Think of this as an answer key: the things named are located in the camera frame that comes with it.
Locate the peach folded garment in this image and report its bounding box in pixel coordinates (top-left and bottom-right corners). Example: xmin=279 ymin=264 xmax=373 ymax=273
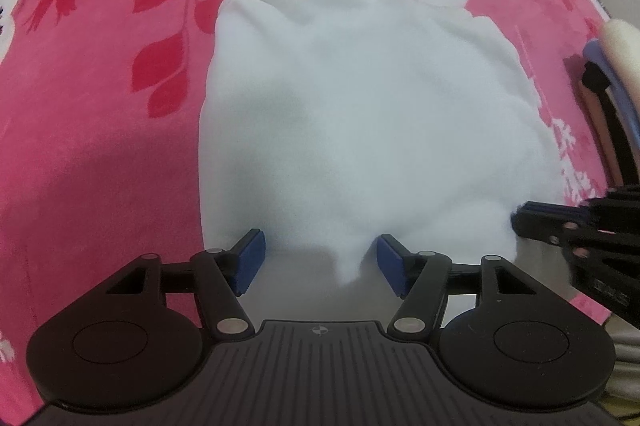
xmin=582 ymin=90 xmax=623 ymax=185

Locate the white sweatshirt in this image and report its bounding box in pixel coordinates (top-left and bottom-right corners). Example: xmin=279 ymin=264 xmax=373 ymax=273
xmin=197 ymin=0 xmax=569 ymax=287

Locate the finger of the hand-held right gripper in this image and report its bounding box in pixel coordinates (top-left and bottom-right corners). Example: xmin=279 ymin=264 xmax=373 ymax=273
xmin=510 ymin=212 xmax=592 ymax=253
xmin=520 ymin=200 xmax=608 ymax=221

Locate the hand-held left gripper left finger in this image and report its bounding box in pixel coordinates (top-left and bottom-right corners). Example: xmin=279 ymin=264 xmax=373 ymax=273
xmin=104 ymin=228 xmax=267 ymax=337

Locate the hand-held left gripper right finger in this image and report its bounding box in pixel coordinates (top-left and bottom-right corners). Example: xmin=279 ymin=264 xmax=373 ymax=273
xmin=376 ymin=233 xmax=537 ymax=335

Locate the pale cloth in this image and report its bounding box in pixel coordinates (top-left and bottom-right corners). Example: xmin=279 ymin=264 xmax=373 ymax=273
xmin=602 ymin=316 xmax=640 ymax=409

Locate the cream folded garment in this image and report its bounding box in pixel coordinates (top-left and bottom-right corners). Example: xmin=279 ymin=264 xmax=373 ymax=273
xmin=602 ymin=20 xmax=640 ymax=71

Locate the black folded garment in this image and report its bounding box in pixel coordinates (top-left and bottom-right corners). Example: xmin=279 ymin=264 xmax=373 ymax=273
xmin=581 ymin=62 xmax=632 ymax=185

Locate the pink floral blanket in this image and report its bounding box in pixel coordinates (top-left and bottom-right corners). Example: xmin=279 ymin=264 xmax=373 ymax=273
xmin=0 ymin=0 xmax=640 ymax=409

